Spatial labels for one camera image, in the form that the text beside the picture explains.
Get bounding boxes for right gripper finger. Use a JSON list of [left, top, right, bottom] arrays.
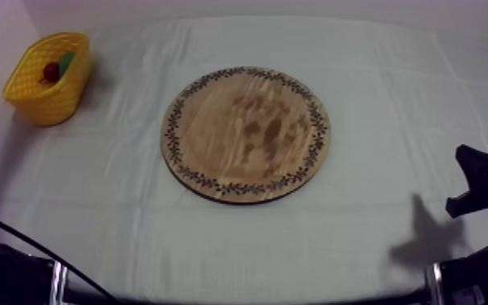
[[455, 144, 488, 191], [445, 191, 488, 220]]

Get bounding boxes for round wooden board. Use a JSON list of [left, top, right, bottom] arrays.
[[160, 66, 332, 205]]

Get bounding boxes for yellow plastic basket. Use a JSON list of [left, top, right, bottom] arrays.
[[2, 31, 92, 127]]

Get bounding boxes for green toy pear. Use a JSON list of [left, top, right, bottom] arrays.
[[58, 51, 76, 73]]

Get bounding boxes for small red fruit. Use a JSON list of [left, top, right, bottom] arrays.
[[38, 62, 61, 84]]

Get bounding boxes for black cable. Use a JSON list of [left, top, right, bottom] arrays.
[[0, 204, 118, 302]]

